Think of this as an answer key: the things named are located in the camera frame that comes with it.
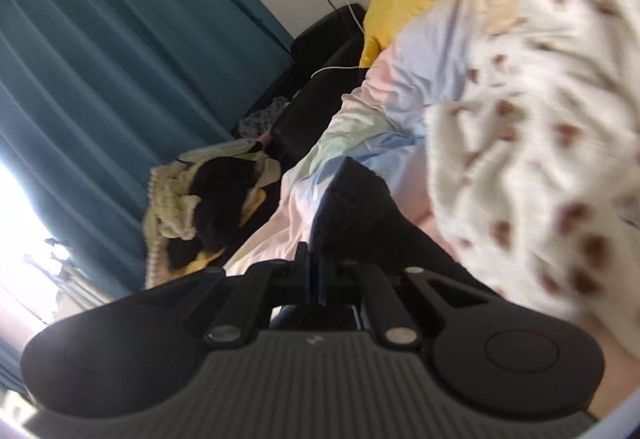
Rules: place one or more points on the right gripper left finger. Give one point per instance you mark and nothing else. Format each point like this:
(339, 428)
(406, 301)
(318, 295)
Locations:
(261, 288)

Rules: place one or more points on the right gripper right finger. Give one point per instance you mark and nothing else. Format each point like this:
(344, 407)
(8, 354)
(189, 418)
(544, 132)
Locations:
(366, 287)

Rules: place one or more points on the black jeans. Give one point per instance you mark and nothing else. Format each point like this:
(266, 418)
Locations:
(358, 219)

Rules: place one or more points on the yellow garment on pile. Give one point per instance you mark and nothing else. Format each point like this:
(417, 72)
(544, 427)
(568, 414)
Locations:
(220, 231)

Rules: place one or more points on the black garment on pile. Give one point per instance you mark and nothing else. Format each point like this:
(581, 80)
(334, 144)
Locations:
(222, 185)

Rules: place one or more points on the cream knitted blanket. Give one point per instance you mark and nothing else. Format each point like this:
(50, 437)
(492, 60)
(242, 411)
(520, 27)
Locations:
(170, 211)

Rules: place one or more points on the pastel pink bed sheet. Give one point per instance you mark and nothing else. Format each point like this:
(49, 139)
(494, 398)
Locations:
(382, 125)

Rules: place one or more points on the black sofa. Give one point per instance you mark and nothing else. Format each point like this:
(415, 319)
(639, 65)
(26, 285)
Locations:
(298, 107)

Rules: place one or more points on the white heart pattern fleece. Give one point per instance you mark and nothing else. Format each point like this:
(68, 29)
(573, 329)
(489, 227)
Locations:
(534, 171)

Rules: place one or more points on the teal curtain right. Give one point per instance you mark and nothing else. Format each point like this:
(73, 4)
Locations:
(95, 93)

